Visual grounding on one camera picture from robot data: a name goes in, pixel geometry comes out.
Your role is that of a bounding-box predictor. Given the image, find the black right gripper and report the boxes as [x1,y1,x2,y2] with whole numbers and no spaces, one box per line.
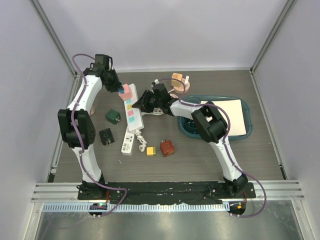
[134,90,163,113]

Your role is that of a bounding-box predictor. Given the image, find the pink cube adapter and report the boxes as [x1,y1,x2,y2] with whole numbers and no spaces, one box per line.
[118,84,133,101]

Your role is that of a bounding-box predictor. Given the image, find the long white power strip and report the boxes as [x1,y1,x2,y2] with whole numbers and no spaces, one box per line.
[124,83,144,133]

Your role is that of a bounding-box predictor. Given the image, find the blue plug adapter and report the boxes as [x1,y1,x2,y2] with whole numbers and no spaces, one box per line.
[118,85,125,94]

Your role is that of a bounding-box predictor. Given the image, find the green dragon cube adapter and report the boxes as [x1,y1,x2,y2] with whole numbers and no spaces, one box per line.
[105,109,121,125]

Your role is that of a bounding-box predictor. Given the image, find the orange cube adapter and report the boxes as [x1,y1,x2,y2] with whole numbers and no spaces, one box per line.
[171,73,183,88]

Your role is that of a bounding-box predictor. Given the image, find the pink round socket base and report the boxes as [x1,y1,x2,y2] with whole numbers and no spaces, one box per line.
[169,82,191,94]

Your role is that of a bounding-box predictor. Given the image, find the yellow usb plug adapter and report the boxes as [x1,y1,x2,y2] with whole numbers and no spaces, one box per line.
[146,146,159,157]

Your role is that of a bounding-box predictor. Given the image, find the white plug adapter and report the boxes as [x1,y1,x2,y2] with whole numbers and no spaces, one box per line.
[182,75,190,90]

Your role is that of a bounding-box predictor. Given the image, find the red carp cube adapter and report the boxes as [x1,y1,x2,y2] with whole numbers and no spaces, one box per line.
[160,140,175,157]

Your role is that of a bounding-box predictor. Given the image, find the small white usb power strip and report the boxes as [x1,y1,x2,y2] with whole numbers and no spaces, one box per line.
[121,131,135,156]

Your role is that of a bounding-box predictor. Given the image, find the black cube adapter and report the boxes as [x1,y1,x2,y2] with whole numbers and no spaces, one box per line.
[99,128,115,146]

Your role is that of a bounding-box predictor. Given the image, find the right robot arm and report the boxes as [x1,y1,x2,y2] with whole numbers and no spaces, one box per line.
[132,83,248,198]

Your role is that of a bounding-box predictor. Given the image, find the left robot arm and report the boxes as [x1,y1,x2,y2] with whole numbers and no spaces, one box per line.
[57,53,125,200]

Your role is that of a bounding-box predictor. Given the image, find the teal plastic tray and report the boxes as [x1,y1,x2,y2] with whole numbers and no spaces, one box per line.
[178,94,253,140]

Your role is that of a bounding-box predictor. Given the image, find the white paper sheet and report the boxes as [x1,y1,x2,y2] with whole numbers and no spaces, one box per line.
[213,99,247,139]

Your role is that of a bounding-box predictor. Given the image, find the white twisted strip cable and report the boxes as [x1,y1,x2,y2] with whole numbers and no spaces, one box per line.
[134,129,148,153]

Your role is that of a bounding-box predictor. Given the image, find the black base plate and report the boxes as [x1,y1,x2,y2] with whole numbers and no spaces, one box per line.
[76,181,256,205]

